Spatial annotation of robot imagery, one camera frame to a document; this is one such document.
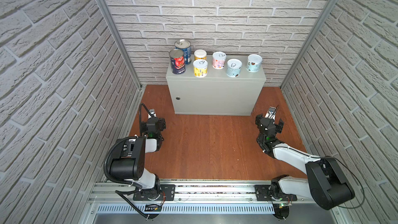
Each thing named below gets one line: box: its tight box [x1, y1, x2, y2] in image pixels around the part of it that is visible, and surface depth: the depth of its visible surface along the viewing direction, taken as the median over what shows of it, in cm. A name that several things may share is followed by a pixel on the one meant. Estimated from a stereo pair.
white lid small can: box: [193, 49, 208, 61], surface depth 80 cm
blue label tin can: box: [174, 39, 192, 65], surface depth 79 cm
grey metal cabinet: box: [165, 54, 267, 117], surface depth 85 cm
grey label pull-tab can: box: [225, 58, 243, 78], surface depth 77 cm
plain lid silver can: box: [245, 53, 263, 73], surface depth 79 cm
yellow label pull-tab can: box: [192, 59, 209, 78], surface depth 76 cm
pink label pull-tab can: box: [211, 51, 227, 70], surface depth 81 cm
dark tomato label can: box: [168, 48, 186, 75], surface depth 74 cm
